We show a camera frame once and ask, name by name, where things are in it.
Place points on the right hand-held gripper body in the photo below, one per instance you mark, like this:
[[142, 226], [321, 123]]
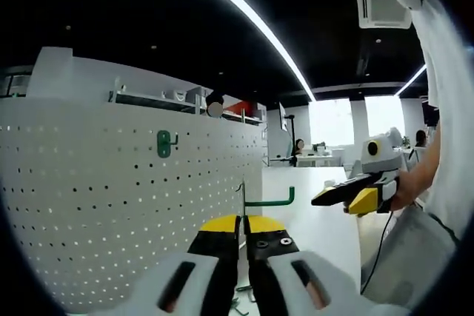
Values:
[[385, 157]]

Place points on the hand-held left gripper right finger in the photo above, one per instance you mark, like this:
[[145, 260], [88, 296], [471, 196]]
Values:
[[266, 249]]

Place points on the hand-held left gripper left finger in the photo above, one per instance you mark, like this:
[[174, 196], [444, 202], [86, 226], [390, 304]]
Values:
[[215, 242]]

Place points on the white perforated mounting plate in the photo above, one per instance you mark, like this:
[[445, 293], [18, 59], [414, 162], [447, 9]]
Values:
[[92, 201]]

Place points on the person's right hand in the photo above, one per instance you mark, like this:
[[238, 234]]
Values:
[[407, 190]]

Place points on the black monitor stand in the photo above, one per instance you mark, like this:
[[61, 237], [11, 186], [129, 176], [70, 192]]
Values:
[[293, 138]]

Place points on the short ceiling light strip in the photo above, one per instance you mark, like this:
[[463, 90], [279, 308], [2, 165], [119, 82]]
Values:
[[413, 79]]

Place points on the ceiling air conditioner unit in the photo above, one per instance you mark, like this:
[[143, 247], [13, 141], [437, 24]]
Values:
[[381, 1]]

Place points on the storage shelf with boxes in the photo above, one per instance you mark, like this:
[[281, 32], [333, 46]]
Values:
[[148, 99]]

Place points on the long ceiling light strip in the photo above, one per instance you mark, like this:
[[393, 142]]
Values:
[[259, 23]]

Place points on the white desk partition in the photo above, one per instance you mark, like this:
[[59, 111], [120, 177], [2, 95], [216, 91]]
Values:
[[74, 79]]

